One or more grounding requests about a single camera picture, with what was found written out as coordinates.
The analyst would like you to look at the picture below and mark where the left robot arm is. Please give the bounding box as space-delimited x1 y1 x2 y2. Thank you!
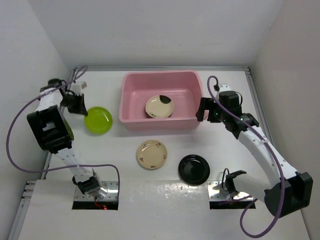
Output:
26 78 107 200

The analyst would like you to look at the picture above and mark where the black plate front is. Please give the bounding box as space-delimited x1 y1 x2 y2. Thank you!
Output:
178 154 211 186

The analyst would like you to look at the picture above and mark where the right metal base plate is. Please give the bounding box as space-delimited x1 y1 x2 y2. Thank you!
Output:
207 181 254 202

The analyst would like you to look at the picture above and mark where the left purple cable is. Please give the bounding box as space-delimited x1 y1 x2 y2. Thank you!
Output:
5 66 120 201

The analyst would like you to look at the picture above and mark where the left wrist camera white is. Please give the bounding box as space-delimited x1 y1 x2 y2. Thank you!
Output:
70 81 87 95

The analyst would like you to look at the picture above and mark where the cream plate black brushstroke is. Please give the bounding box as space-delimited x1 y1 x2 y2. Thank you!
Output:
145 95 174 119

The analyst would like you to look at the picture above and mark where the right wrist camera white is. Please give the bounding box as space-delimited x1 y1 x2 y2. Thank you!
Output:
214 84 232 93

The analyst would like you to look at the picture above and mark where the lime green plate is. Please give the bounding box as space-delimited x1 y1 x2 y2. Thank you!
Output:
84 106 113 135

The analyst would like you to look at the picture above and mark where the cream floral plate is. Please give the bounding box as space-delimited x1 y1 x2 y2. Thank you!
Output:
136 140 168 170

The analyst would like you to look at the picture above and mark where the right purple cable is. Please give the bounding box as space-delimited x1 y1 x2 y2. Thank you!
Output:
207 75 286 238

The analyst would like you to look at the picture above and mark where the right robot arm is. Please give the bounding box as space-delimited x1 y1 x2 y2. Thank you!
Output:
195 90 313 218

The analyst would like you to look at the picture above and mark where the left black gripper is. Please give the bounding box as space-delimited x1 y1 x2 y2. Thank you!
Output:
59 92 88 115

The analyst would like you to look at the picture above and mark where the metal base plate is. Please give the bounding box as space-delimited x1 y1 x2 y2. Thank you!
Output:
73 181 119 202
207 181 254 202

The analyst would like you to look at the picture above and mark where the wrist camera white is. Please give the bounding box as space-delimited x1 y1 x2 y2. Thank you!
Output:
214 84 232 93
70 81 87 95

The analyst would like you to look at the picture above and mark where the purple cable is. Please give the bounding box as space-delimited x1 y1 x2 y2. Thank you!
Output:
5 66 120 201
207 75 286 238

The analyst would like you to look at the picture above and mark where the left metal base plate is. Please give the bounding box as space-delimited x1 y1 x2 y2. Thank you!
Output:
73 181 119 202

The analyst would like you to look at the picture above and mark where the pink plastic bin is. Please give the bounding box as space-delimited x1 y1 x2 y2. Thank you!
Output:
119 70 203 131

